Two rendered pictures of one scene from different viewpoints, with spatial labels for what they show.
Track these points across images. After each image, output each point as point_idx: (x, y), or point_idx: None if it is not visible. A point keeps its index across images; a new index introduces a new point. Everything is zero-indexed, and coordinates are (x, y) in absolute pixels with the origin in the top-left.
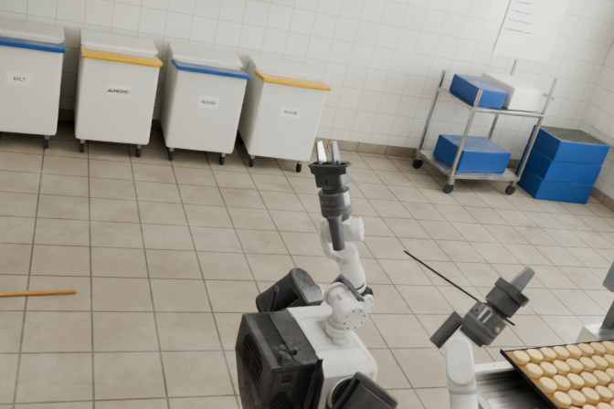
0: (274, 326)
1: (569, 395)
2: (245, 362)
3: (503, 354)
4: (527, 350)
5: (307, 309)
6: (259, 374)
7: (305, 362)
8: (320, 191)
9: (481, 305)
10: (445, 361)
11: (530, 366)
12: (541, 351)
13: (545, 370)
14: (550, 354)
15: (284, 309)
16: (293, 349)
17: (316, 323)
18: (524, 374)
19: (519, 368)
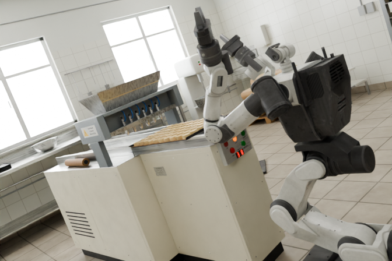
0: (314, 66)
1: (202, 124)
2: (337, 83)
3: (188, 137)
4: (178, 136)
5: (283, 75)
6: (342, 69)
7: (324, 58)
8: (209, 47)
9: (244, 46)
10: (269, 64)
11: (192, 130)
12: (174, 137)
13: (190, 130)
14: (175, 135)
15: (293, 74)
16: (322, 57)
17: (290, 71)
18: (199, 130)
19: (196, 131)
